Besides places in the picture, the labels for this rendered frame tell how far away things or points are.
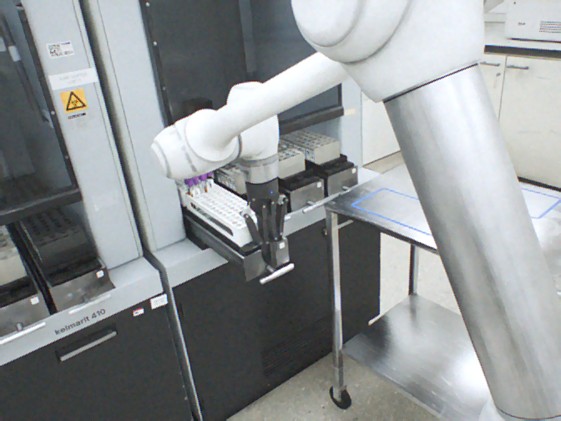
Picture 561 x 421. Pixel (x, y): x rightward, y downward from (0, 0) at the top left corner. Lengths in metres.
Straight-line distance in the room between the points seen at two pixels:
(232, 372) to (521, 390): 1.20
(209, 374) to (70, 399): 0.42
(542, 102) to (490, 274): 2.76
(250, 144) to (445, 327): 1.05
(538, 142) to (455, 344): 1.86
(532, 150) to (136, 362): 2.65
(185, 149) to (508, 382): 0.64
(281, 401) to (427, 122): 1.53
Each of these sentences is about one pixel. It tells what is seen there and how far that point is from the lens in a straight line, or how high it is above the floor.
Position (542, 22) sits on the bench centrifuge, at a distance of 3.21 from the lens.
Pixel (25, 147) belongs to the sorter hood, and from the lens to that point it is 1.21.
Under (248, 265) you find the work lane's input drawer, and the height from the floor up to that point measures 0.78.
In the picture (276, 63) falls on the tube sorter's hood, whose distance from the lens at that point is 1.45.
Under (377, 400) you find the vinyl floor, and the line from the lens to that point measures 1.91.
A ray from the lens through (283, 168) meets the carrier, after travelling 1.53.
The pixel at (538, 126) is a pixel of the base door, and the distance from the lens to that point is 3.30.
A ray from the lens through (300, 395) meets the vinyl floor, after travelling 1.92.
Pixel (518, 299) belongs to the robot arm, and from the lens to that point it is 0.54.
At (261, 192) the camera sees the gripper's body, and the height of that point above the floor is 0.98.
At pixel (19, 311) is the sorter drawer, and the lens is 1.27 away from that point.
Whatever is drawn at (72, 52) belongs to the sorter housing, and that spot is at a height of 1.30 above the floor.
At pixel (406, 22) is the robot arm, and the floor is 1.38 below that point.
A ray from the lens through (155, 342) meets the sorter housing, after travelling 1.45.
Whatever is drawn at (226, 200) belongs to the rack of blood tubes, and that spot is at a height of 0.86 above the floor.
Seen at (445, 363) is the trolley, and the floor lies 0.28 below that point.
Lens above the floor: 1.44
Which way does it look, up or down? 27 degrees down
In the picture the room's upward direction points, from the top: 6 degrees counter-clockwise
